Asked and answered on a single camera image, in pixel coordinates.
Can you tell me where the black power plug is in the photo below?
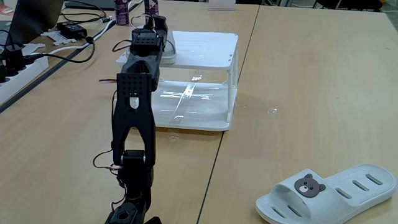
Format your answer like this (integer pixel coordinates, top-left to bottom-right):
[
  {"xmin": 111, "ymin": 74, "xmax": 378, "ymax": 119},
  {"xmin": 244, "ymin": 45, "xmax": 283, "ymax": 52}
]
[
  {"xmin": 4, "ymin": 43, "xmax": 27, "ymax": 73},
  {"xmin": 0, "ymin": 58, "xmax": 10, "ymax": 83}
]

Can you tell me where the white power strip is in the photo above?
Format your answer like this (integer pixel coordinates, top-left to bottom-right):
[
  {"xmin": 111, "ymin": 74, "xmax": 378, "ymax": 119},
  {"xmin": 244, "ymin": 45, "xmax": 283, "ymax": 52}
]
[{"xmin": 0, "ymin": 55, "xmax": 50, "ymax": 106}]

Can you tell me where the black laptop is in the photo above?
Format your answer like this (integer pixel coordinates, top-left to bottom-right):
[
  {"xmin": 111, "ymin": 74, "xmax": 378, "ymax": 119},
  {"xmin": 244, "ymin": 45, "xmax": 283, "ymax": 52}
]
[{"xmin": 9, "ymin": 0, "xmax": 65, "ymax": 45}]

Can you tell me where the black chair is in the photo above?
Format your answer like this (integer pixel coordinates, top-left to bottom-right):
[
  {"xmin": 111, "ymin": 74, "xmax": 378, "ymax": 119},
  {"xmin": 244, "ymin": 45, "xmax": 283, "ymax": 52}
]
[{"xmin": 313, "ymin": 0, "xmax": 384, "ymax": 12}]

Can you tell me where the white card stand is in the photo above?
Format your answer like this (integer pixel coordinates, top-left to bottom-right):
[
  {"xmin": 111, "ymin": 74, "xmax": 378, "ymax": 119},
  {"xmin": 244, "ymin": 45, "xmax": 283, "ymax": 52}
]
[{"xmin": 208, "ymin": 0, "xmax": 236, "ymax": 11}]

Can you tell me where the black flat device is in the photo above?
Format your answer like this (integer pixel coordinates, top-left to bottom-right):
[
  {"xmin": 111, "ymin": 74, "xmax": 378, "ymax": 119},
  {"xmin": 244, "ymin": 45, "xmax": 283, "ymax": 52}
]
[{"xmin": 64, "ymin": 0, "xmax": 116, "ymax": 11}]

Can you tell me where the white two-tier plastic box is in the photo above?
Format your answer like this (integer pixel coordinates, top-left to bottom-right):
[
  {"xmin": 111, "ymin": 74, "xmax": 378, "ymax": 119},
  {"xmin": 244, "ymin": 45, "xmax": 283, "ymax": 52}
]
[{"xmin": 116, "ymin": 30, "xmax": 239, "ymax": 132}]

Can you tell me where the white bear slipper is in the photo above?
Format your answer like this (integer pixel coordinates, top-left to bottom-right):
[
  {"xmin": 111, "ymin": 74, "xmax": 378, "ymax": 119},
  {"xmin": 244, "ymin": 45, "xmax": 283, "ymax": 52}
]
[
  {"xmin": 255, "ymin": 164, "xmax": 397, "ymax": 224},
  {"xmin": 160, "ymin": 30, "xmax": 178, "ymax": 65}
]

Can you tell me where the white cable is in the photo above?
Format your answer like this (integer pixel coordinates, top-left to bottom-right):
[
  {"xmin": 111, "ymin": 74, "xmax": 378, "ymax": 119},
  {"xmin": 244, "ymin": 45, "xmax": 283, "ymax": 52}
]
[{"xmin": 40, "ymin": 18, "xmax": 118, "ymax": 55}]

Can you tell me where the black power adapter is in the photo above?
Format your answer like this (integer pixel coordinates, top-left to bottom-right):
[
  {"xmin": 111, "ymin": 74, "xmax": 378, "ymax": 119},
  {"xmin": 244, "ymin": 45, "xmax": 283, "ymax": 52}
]
[{"xmin": 57, "ymin": 21, "xmax": 88, "ymax": 40}]

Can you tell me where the white plastic part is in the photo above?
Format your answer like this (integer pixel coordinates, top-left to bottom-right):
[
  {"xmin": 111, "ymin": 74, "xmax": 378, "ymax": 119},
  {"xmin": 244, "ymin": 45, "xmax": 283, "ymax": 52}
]
[
  {"xmin": 21, "ymin": 42, "xmax": 46, "ymax": 57},
  {"xmin": 40, "ymin": 30, "xmax": 77, "ymax": 47}
]

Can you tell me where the purple drink can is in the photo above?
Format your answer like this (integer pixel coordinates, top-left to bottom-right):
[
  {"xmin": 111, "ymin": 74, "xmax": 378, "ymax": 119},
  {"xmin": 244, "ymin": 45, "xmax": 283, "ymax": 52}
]
[
  {"xmin": 114, "ymin": 0, "xmax": 130, "ymax": 26},
  {"xmin": 144, "ymin": 0, "xmax": 160, "ymax": 17}
]

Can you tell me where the thick black power cable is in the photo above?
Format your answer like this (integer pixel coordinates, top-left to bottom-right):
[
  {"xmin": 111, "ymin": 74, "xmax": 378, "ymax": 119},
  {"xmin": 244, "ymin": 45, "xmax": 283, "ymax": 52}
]
[{"xmin": 29, "ymin": 36, "xmax": 96, "ymax": 64}]

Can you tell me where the thin black looped cable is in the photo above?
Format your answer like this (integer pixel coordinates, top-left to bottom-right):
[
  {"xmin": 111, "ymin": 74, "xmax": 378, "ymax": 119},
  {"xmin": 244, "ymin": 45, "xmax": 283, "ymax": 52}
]
[{"xmin": 60, "ymin": 0, "xmax": 108, "ymax": 25}]

